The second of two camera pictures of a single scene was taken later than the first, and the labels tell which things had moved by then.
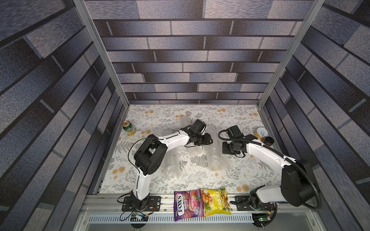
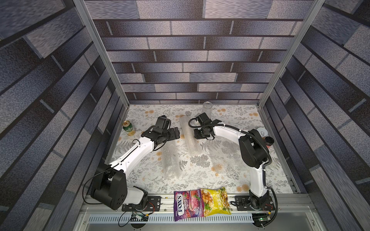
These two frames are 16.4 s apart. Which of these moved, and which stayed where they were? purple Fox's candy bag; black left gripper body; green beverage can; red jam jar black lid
Moved: black left gripper body
Stayed: purple Fox's candy bag; red jam jar black lid; green beverage can
